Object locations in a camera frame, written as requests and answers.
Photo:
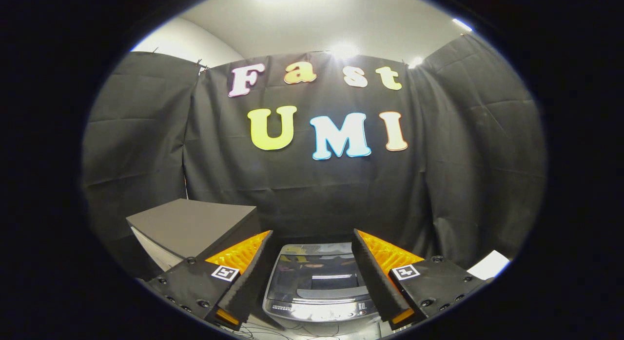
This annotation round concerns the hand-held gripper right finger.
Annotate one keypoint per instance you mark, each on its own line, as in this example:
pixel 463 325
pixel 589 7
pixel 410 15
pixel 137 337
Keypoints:
pixel 375 281

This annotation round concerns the grey cabinet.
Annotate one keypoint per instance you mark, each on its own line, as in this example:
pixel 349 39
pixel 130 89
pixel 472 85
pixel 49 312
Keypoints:
pixel 190 225

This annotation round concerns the dark washing machine lid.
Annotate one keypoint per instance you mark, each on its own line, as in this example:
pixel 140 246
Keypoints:
pixel 317 281

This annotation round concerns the black backdrop cloth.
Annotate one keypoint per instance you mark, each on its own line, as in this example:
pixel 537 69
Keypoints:
pixel 219 174

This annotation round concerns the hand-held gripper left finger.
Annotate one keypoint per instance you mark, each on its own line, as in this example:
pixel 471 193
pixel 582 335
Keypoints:
pixel 246 284

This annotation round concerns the grey washing machine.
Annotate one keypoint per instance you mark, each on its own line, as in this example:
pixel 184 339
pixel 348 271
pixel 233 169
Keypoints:
pixel 317 313

